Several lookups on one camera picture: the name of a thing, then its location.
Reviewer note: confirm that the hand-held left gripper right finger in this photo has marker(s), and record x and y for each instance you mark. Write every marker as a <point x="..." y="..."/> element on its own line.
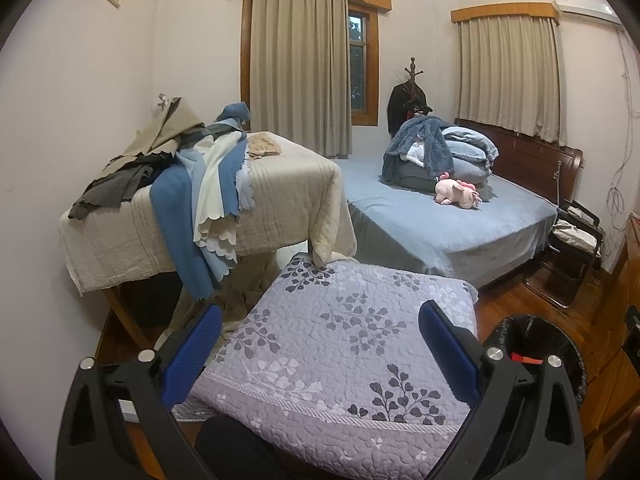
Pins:
<point x="445" y="350"/>

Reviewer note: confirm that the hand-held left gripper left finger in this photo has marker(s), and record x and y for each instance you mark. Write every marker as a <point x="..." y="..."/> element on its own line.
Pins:
<point x="192" y="355"/>

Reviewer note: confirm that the black-lined trash bin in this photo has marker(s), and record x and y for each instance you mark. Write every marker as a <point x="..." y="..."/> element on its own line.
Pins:
<point x="530" y="335"/>

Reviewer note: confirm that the wooden table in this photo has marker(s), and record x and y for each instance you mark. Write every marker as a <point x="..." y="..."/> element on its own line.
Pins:
<point x="122" y="310"/>

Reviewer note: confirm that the white paper sheet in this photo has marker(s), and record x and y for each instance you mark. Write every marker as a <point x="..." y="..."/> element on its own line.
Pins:
<point x="129" y="411"/>

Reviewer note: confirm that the beige sheet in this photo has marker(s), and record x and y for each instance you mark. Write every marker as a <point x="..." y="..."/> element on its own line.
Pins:
<point x="250" y="285"/>

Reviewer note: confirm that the black folding chair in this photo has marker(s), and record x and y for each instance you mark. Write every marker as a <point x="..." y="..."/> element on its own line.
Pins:
<point x="560" y="275"/>

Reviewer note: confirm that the grey floral quilt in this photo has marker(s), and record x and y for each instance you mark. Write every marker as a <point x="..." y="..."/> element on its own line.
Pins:
<point x="340" y="340"/>

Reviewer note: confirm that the pale chair cushion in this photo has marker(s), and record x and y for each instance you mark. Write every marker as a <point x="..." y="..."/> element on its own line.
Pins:
<point x="575" y="235"/>

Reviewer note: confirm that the bed with blue sheet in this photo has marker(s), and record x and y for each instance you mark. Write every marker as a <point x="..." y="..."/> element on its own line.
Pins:
<point x="425" y="230"/>

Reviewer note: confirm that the blue and cream cloths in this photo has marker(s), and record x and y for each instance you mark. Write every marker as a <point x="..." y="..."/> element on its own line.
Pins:
<point x="170" y="220"/>

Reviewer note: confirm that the pink plush toy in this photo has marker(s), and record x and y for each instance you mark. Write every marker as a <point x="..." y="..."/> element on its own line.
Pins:
<point x="457" y="192"/>

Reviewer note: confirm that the cream scalloped cloth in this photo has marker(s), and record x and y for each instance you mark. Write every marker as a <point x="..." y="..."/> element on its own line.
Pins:
<point x="210" y="195"/>

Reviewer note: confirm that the pale scalloped felt piece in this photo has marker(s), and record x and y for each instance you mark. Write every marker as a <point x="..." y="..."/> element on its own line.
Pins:
<point x="246" y="192"/>

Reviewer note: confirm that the blue scalloped felt cloth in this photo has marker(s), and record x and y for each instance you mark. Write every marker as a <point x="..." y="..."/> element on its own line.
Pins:
<point x="231" y="180"/>

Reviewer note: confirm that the beige quilted table cover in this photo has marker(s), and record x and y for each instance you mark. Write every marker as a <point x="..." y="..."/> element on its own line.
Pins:
<point x="285" y="200"/>

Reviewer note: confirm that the grey cloth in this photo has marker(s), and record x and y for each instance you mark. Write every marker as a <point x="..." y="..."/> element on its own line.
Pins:
<point x="110" y="190"/>

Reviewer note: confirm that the light blue scalloped cloth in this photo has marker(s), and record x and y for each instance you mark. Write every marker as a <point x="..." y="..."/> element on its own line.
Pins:
<point x="187" y="160"/>

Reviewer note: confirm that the dark wooden headboard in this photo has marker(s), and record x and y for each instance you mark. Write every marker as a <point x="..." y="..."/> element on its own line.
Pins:
<point x="535" y="160"/>

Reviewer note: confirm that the stack of folded blankets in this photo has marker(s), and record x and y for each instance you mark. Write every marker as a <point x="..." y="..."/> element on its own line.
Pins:
<point x="470" y="155"/>

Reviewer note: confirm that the blue fleece robe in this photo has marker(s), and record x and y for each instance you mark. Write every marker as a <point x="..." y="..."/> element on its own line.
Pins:
<point x="420" y="140"/>

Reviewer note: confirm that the tan lace cloth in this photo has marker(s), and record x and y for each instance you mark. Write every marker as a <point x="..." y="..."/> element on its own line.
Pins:
<point x="264" y="145"/>

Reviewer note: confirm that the dark blue cloth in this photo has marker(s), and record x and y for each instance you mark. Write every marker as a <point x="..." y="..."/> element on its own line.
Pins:
<point x="235" y="112"/>

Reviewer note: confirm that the dark coat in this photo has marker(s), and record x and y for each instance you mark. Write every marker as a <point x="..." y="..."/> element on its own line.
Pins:
<point x="400" y="105"/>

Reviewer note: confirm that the wooden coat rack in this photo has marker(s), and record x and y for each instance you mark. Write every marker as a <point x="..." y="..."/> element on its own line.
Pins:
<point x="413" y="72"/>

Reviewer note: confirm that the wooden framed window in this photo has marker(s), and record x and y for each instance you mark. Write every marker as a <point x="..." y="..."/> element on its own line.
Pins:
<point x="371" y="60"/>

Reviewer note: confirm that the wide beige curtain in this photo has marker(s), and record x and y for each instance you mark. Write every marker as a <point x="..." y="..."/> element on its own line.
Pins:
<point x="300" y="75"/>

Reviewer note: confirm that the white air conditioner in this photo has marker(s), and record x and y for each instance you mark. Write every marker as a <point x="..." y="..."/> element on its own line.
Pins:
<point x="585" y="5"/>

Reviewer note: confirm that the white wall hook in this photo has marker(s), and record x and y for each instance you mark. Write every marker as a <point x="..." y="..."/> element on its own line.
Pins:
<point x="161" y="101"/>

